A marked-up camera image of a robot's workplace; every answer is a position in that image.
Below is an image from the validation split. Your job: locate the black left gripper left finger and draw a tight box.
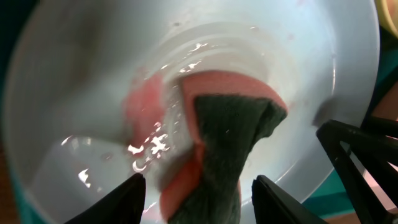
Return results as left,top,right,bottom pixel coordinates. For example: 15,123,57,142
65,174,146,224

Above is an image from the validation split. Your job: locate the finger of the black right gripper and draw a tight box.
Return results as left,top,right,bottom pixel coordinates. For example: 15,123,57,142
316,120,397,223
361,116,398,139

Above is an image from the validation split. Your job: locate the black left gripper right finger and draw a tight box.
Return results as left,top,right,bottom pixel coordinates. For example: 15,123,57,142
252,175,327,224

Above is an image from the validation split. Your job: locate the light blue plate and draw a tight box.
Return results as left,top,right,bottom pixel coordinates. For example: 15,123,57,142
1,0,381,224

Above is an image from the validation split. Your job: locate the yellow plate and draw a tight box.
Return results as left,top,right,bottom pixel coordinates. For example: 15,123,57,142
374,0,398,37

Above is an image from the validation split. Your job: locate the teal plastic tray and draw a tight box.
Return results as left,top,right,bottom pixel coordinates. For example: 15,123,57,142
0,0,398,224

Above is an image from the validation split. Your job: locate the white plate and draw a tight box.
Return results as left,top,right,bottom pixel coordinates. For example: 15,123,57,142
364,83,397,211

